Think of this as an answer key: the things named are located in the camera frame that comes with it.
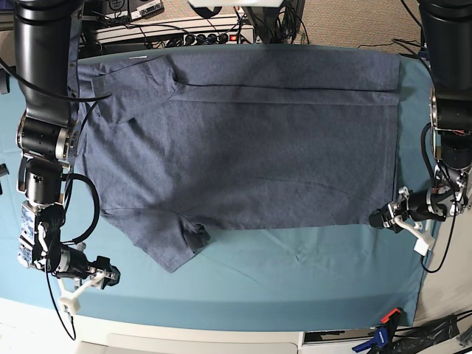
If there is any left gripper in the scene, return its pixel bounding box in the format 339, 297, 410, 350
369, 187, 467, 233

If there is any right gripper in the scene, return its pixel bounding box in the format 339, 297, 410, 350
51, 246, 121, 290

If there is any blue-grey heathered T-shirt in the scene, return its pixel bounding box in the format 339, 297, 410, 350
77, 50, 400, 272

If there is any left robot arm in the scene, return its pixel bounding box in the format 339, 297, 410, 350
369, 1, 471, 232

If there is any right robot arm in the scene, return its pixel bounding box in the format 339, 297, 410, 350
13, 1, 120, 288

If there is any teal table cloth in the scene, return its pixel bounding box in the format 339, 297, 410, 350
1, 57, 431, 331

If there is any blue orange clamp bottom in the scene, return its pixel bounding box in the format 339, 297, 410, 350
352, 308, 403, 353

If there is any black plastic bag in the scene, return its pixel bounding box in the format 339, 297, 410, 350
382, 313, 471, 354

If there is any black clamp left edge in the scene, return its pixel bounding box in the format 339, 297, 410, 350
0, 69, 10, 94

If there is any white power strip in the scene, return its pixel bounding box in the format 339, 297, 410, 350
95, 24, 254, 47

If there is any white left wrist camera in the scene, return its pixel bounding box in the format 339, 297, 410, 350
414, 232, 435, 256

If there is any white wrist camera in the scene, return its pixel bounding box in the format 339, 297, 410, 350
58, 288, 80, 316
414, 232, 435, 256

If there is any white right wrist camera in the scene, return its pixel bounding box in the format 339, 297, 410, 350
58, 288, 80, 316

